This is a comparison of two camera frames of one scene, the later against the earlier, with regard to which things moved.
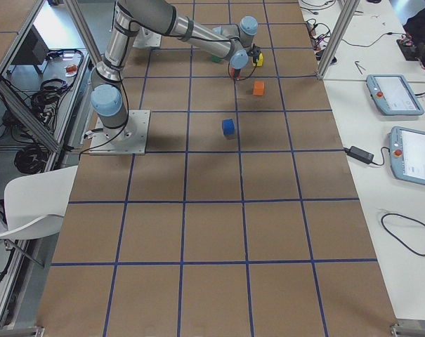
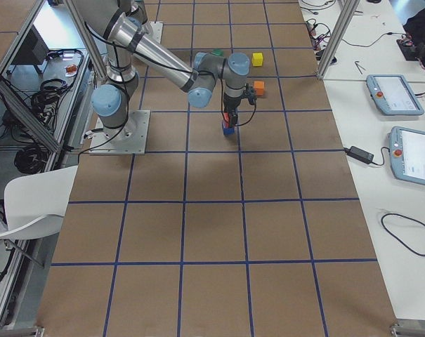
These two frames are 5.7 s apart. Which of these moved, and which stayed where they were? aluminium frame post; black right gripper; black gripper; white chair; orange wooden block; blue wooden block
Moved: black right gripper; black gripper
Stayed: orange wooden block; blue wooden block; aluminium frame post; white chair
